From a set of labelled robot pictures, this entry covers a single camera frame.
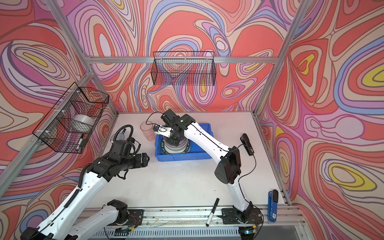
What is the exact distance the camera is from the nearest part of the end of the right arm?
576 mm

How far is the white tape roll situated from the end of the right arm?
32 centimetres

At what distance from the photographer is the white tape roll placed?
712 millimetres
